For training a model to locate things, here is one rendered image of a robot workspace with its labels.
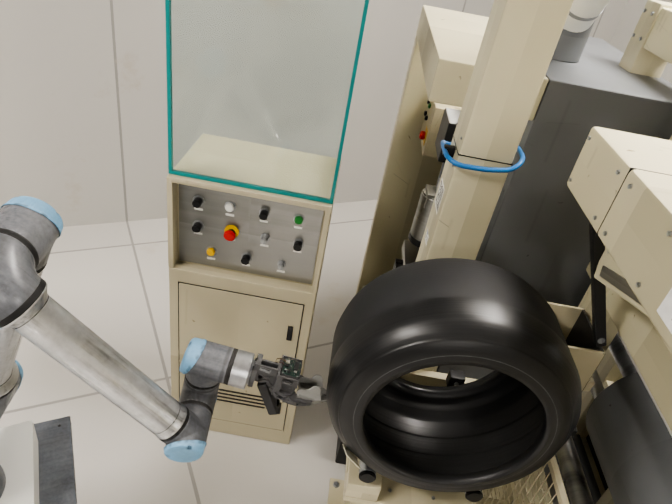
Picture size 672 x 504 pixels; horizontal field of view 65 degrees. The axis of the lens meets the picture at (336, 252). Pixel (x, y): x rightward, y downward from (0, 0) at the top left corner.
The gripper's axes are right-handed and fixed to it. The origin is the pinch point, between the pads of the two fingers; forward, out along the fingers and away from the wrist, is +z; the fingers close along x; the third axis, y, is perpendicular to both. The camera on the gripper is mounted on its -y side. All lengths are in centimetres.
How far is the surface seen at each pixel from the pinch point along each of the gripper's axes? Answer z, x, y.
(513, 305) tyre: 29, -1, 44
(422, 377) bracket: 30.5, 25.3, -8.5
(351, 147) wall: 4, 300, -56
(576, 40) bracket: 45, 82, 87
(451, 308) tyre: 15.3, -5.4, 41.7
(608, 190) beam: 37, 7, 71
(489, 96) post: 13, 28, 76
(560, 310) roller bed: 65, 40, 20
